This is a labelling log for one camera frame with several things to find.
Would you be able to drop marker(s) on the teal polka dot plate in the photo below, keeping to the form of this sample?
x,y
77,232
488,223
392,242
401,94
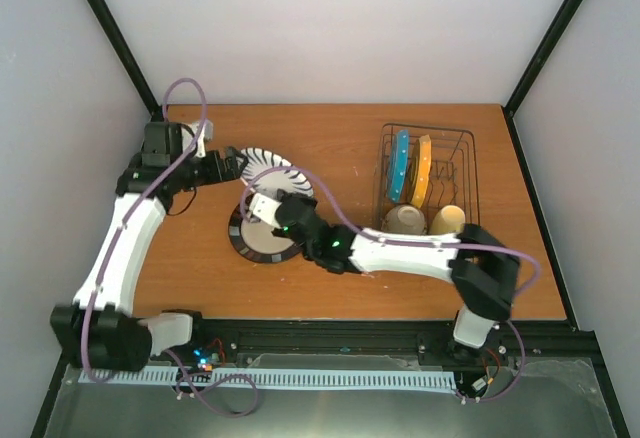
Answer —
x,y
398,163

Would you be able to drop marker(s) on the dark wire dish rack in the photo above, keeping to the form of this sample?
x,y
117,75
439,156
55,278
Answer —
x,y
453,177

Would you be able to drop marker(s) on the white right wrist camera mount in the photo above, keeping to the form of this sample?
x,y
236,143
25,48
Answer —
x,y
264,208

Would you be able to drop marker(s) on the white slotted cable duct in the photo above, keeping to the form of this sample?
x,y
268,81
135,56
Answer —
x,y
308,379

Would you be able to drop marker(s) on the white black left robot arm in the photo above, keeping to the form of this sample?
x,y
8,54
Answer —
x,y
130,248

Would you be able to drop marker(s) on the metal floor plate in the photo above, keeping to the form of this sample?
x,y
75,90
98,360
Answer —
x,y
549,398

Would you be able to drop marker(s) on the black aluminium frame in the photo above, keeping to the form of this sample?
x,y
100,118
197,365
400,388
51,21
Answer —
x,y
561,338

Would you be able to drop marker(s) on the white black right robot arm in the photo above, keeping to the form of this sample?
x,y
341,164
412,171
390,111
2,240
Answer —
x,y
483,272

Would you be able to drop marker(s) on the black striped plate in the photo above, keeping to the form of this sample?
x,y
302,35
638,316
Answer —
x,y
255,242

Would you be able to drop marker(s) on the yellow ceramic mug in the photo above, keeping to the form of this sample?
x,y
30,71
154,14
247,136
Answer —
x,y
449,219

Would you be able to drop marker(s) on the white blue striped plate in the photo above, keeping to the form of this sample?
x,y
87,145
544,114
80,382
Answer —
x,y
257,160

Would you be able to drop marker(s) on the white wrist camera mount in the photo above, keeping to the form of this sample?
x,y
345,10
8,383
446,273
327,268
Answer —
x,y
264,208
195,136

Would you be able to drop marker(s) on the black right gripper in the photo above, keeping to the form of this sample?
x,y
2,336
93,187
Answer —
x,y
282,196

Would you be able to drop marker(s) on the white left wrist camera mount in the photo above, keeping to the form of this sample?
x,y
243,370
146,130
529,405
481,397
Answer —
x,y
195,136

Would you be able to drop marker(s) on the orange polka dot plate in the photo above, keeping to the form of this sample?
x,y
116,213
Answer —
x,y
419,171

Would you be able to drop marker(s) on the cream ceramic bowl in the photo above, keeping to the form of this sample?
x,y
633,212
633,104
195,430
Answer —
x,y
404,219

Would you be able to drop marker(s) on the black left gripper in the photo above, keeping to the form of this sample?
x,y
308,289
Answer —
x,y
230,171

